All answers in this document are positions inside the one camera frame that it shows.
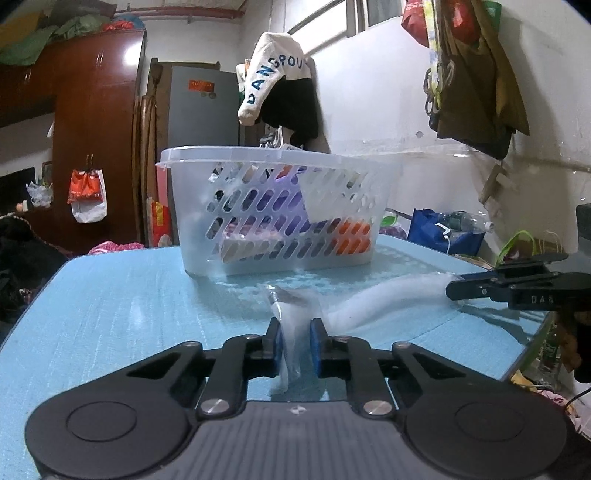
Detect white black hooded sweatshirt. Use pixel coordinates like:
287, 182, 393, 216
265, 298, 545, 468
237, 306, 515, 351
236, 32, 321, 148

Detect dark brown wooden wardrobe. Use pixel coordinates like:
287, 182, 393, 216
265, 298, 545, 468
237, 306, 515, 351
0, 30, 147, 254

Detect green cloth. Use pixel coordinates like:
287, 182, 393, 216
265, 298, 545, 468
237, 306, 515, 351
0, 18, 100, 65

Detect metal pipe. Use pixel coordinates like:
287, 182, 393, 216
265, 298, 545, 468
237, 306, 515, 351
288, 0, 352, 35

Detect orange white shopping bag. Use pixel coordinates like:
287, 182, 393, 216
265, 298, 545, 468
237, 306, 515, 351
68, 168, 108, 224

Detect black television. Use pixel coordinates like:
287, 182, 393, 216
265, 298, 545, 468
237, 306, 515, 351
0, 166, 38, 213

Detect wooden planks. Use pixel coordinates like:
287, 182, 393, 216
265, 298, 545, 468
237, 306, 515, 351
131, 95, 158, 245

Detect green handled bag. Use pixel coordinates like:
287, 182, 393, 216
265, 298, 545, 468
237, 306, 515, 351
496, 230, 566, 266

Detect white plastic basket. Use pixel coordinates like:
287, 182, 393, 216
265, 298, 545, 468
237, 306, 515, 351
156, 145, 402, 278

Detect purple tissue pack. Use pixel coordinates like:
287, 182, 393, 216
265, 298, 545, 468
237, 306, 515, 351
231, 178, 315, 241

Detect clear plastic bag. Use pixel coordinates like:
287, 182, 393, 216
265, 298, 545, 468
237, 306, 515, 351
257, 272, 462, 393

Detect white plastic bag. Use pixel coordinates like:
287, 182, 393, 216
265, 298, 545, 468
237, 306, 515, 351
27, 181, 54, 208

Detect wooden wall bracket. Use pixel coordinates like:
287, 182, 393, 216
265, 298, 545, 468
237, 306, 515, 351
478, 161, 520, 206

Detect beige medicine box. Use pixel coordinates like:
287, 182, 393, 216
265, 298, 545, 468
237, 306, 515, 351
221, 231, 282, 263

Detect pink floral blanket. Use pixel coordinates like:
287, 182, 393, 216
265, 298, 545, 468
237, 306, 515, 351
88, 240, 144, 256

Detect clear plastic water bottle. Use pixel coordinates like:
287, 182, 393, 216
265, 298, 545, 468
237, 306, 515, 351
436, 211, 495, 234

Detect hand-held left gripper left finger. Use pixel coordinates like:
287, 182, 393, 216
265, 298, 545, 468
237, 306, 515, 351
124, 318, 284, 420

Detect red yellow packet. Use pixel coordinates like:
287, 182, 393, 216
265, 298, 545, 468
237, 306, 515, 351
147, 196, 172, 247

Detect black clothing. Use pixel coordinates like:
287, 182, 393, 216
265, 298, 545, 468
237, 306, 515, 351
0, 215, 70, 324

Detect red hanging bag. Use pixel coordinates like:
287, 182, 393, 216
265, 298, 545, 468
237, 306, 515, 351
401, 0, 437, 47

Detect olive hanging bag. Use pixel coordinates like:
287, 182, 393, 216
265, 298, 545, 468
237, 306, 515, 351
425, 0, 529, 160

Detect blue shopping bag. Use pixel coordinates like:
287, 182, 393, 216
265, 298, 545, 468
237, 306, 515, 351
409, 209, 485, 254

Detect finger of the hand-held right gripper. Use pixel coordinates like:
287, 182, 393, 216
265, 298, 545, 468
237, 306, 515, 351
496, 251, 570, 278
445, 272, 512, 303

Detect grey refrigerator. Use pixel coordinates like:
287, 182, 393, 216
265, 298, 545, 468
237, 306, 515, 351
150, 62, 243, 247

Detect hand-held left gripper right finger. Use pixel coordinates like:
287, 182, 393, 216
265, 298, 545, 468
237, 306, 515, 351
310, 318, 467, 420

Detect orange pill bottle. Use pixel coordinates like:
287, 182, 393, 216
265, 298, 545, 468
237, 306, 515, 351
335, 219, 374, 256

